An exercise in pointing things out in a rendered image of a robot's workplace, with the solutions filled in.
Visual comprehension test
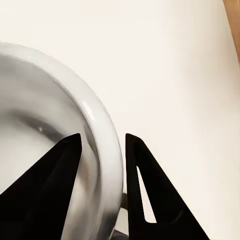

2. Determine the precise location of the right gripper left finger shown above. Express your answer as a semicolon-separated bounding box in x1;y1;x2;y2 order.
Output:
0;133;82;240

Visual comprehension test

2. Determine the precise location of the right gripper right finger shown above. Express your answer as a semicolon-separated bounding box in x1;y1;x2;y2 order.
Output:
125;133;210;240

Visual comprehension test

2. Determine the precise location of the coffee cup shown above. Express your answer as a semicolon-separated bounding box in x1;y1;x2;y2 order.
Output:
0;42;124;240

